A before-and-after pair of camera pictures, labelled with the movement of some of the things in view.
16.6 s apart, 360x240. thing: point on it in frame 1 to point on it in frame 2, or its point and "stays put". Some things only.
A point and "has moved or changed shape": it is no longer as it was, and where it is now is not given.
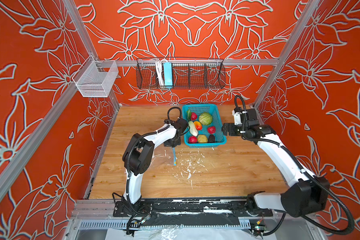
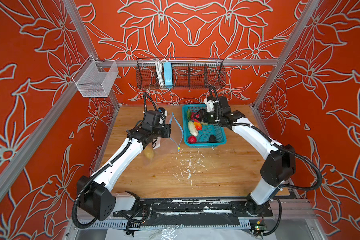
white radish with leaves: (192, 127) stays put
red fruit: (193, 116) stays put
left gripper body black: (173, 142) to (163, 131)
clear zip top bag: (164, 155) has moved or changed shape
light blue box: (168, 75) stays put
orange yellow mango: (198, 125) stays put
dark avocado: (211, 139) stays put
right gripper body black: (239, 130) to (210, 117)
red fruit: (192, 139) stays put
